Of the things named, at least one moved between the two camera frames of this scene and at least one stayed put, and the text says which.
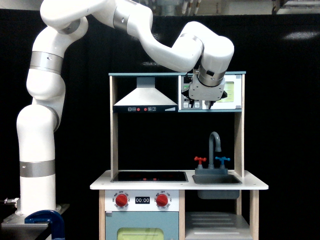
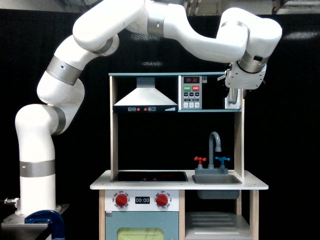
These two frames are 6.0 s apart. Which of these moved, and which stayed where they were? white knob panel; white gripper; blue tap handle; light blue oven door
Moved: white gripper
Stayed: white knob panel; light blue oven door; blue tap handle
